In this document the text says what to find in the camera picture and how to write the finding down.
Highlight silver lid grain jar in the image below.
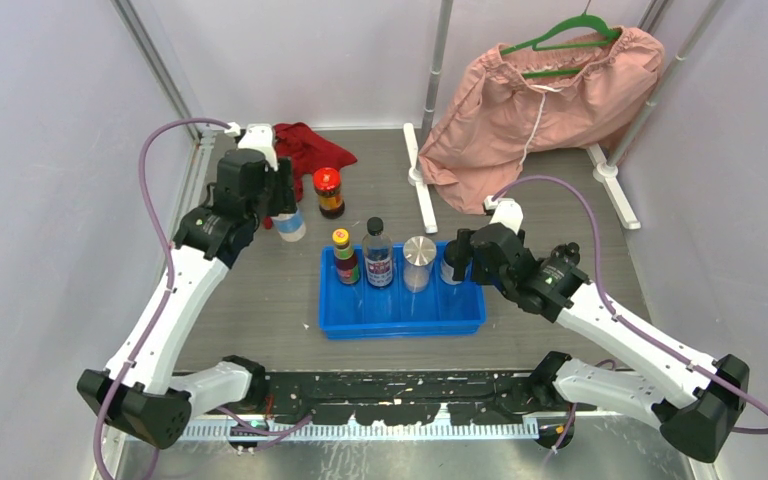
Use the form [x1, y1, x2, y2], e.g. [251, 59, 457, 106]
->
[402, 235, 437, 293]

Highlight blue plastic divided bin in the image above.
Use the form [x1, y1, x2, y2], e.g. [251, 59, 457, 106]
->
[318, 243, 487, 340]

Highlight clear bottle black cap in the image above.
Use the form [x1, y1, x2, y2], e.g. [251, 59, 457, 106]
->
[362, 216, 394, 288]

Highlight white slotted cable duct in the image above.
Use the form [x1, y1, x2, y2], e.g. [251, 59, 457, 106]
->
[179, 415, 539, 442]

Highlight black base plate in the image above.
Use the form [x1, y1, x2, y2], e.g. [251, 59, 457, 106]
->
[225, 370, 570, 426]

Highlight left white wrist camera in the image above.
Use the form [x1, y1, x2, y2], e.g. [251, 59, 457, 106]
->
[223, 122, 279, 171]

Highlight green clothes hanger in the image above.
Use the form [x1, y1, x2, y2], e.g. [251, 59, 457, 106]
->
[499, 0, 622, 80]

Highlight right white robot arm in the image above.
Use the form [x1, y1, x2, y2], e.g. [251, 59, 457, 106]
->
[442, 223, 750, 463]

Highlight red lid chili jar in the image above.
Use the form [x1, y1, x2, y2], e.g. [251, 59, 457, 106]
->
[313, 167, 345, 219]

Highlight pink shorts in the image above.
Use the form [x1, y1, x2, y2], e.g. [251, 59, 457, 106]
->
[418, 27, 665, 214]

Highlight small black cap shaker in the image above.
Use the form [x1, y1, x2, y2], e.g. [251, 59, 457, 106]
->
[551, 242, 581, 266]

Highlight red cloth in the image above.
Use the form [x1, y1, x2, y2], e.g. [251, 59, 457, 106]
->
[274, 122, 357, 202]

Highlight white lid sago jar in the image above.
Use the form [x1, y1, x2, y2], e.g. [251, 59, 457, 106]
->
[271, 210, 307, 243]

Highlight black cap shaker bottle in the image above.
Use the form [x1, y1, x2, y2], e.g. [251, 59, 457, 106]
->
[440, 240, 463, 285]

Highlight yellow cap sauce bottle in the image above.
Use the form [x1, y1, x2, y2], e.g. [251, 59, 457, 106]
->
[332, 228, 360, 285]

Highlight white clothes rack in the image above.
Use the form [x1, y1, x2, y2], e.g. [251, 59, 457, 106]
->
[403, 1, 721, 233]

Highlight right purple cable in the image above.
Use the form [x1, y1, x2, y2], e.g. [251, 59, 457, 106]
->
[483, 174, 768, 436]

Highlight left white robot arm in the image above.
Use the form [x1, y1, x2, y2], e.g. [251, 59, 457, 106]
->
[77, 148, 297, 449]

